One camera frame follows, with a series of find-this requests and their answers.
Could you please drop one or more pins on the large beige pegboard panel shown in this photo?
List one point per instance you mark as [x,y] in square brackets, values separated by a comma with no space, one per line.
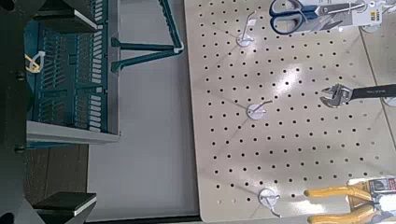
[280,140]

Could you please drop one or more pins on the teal plastic basket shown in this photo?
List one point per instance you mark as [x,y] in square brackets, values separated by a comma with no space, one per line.
[62,135]

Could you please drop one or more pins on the white wrench hook base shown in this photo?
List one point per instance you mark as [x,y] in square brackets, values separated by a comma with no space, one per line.
[390,102]

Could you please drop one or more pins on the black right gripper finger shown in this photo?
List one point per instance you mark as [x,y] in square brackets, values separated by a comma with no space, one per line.
[62,17]
[62,205]

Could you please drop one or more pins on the beige pegboard panel with tools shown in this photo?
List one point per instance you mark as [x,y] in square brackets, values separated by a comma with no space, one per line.
[383,56]

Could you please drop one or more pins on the white round-base pegboard hook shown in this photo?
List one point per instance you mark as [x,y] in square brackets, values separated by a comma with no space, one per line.
[245,40]
[268,197]
[256,112]

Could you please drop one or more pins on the white scissors hook base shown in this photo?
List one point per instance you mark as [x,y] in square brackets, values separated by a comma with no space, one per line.
[370,29]

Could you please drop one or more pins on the teal plastic slatted crate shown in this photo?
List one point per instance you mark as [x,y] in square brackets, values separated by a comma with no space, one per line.
[62,93]

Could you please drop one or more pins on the white scissors packaging card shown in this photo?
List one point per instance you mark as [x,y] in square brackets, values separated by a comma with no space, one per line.
[364,15]

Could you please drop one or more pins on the pliers packaging card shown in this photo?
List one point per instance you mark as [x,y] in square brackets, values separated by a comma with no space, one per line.
[379,185]

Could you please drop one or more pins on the white tie with yellow band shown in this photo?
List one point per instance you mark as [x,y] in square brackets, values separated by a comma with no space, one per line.
[39,57]

